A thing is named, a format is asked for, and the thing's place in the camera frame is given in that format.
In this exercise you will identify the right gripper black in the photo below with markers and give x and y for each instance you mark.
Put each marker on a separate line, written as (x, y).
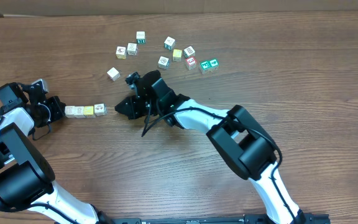
(134, 112)

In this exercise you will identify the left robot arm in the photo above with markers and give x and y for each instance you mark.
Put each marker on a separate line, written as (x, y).
(27, 181)

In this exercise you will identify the pale yellow block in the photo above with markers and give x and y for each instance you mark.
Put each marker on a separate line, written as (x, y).
(177, 55)

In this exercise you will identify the white block green side top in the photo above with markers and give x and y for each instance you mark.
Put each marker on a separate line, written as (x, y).
(140, 37)

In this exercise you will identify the white block teal side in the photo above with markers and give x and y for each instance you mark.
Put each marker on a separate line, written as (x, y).
(169, 43)

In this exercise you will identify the white block brown print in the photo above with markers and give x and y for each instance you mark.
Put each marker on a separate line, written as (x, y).
(132, 49)

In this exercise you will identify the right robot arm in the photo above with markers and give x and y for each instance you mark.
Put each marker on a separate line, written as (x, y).
(246, 148)

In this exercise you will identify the green framed block left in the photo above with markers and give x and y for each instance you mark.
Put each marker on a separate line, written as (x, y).
(205, 66)

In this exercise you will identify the yellow topped wooden block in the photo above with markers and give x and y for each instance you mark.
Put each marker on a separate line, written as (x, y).
(88, 112)

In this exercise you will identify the green framed block right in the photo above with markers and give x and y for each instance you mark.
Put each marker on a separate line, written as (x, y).
(214, 64)

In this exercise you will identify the red framed number block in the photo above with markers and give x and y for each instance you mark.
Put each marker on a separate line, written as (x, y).
(190, 63)

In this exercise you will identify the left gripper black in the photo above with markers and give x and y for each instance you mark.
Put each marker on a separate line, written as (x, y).
(59, 107)

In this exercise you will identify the white block yellow side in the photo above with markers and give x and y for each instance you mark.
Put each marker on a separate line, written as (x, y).
(121, 52)

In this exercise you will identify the white block dark green side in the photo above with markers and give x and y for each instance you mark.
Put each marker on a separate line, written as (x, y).
(189, 52)

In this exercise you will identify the white block blue number side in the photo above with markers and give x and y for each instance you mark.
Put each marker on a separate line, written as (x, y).
(100, 109)

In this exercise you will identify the plain white wooden block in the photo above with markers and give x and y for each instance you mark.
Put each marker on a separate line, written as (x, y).
(113, 74)

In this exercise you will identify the white block blue letter side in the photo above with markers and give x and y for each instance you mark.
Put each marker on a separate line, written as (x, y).
(79, 112)

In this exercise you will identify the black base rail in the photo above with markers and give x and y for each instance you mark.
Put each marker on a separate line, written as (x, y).
(245, 219)

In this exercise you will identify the green framed block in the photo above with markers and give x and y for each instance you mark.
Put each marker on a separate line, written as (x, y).
(205, 66)
(214, 64)

